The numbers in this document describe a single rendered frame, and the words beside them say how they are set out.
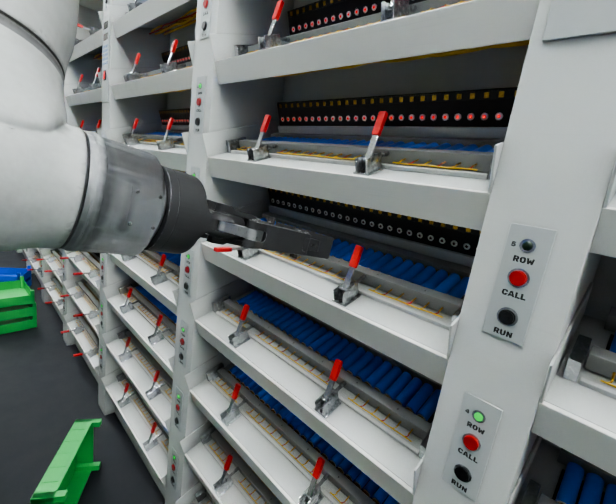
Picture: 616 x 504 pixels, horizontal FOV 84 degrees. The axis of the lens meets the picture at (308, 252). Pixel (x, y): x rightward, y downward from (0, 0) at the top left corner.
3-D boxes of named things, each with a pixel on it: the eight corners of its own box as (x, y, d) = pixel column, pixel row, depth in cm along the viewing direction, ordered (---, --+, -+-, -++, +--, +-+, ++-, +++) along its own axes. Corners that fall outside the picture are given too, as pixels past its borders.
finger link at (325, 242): (294, 227, 41) (299, 228, 41) (330, 236, 46) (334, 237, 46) (288, 251, 41) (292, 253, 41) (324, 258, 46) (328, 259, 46)
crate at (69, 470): (32, 558, 95) (65, 554, 97) (30, 498, 90) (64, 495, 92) (76, 467, 123) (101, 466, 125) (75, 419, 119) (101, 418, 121)
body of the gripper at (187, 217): (119, 237, 33) (205, 249, 40) (156, 260, 27) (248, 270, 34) (137, 160, 32) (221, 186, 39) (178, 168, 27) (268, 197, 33)
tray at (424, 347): (445, 387, 43) (452, 326, 39) (204, 259, 84) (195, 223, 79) (503, 311, 55) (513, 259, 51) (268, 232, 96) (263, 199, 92)
